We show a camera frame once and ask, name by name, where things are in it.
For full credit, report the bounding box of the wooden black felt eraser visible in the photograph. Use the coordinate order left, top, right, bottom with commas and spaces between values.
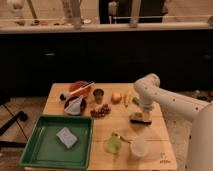
129, 112, 152, 125

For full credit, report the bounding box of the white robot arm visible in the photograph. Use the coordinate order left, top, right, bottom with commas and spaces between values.
133, 73, 213, 171

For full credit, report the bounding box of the yellow banana toy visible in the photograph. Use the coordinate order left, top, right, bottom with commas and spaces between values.
124, 90, 132, 107

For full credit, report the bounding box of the yellow onion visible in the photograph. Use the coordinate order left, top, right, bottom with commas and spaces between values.
111, 93, 122, 104

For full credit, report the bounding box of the metal spoon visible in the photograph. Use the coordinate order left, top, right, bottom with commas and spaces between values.
112, 132, 131, 144

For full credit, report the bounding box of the bunch of red grapes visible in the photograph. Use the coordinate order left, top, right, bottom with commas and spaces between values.
90, 104, 111, 118

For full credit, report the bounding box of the translucent green cup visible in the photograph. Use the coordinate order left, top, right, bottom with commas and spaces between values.
105, 134, 122, 154

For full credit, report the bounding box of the small metal cup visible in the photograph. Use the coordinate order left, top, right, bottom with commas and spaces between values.
93, 89, 104, 104

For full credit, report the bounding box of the dark red plate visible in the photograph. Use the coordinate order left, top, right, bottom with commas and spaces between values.
64, 96, 87, 115

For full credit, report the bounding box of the orange bowl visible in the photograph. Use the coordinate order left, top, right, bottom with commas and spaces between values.
68, 81, 91, 97

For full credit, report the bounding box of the grey folded cloth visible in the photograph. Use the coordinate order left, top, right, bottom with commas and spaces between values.
64, 96, 83, 115

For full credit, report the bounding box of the grey blue sponge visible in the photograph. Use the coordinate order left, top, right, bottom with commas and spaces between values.
56, 127, 77, 148

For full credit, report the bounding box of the green plastic tray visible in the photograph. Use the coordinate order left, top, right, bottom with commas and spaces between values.
19, 115, 93, 170

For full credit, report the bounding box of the person in dark clothes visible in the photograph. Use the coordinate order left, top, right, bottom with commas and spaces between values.
98, 0, 168, 24

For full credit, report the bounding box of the black tripod stand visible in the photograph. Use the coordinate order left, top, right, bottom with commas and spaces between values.
0, 89, 29, 149

